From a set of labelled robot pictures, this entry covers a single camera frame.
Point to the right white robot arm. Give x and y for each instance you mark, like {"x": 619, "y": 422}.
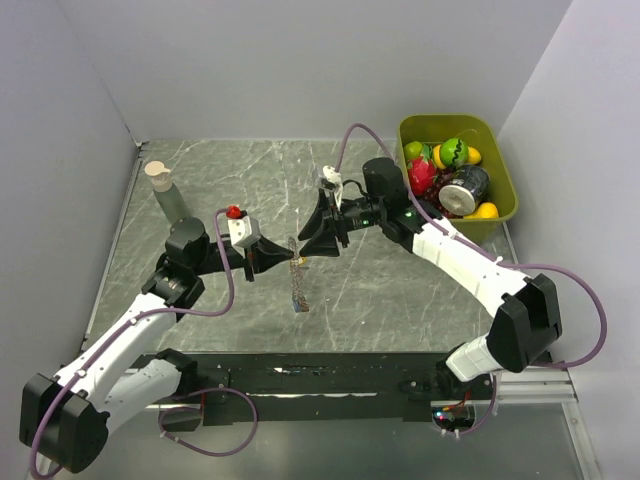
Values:
{"x": 525, "y": 310}

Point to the yellow banana toy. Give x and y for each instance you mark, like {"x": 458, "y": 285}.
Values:
{"x": 485, "y": 210}

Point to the black tin can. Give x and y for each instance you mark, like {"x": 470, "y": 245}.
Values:
{"x": 466, "y": 189}

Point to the red dragon fruit toy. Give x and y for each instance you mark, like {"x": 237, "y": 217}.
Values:
{"x": 422, "y": 174}

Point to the green watermelon toy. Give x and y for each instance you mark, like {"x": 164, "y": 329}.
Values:
{"x": 454, "y": 152}

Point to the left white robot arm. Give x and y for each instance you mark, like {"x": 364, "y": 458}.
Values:
{"x": 67, "y": 418}

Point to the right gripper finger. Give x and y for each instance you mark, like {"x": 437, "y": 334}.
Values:
{"x": 315, "y": 225}
{"x": 324, "y": 245}

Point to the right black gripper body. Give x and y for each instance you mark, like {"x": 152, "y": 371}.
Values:
{"x": 360, "y": 214}

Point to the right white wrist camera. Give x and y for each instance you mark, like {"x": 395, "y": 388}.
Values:
{"x": 330, "y": 180}

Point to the yellow lemon toy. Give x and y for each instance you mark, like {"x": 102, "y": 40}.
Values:
{"x": 474, "y": 156}

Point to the black mounting base plate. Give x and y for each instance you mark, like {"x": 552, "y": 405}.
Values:
{"x": 239, "y": 387}

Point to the grey bottle with beige cap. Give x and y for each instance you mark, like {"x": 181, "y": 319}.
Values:
{"x": 166, "y": 192}

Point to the green lime toy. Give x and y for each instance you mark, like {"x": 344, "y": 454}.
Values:
{"x": 413, "y": 150}

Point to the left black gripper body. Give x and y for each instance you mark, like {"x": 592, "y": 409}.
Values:
{"x": 236, "y": 261}

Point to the dark grapes toy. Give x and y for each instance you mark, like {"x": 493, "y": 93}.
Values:
{"x": 431, "y": 194}

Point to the olive green plastic bin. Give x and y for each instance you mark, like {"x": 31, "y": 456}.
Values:
{"x": 437, "y": 128}

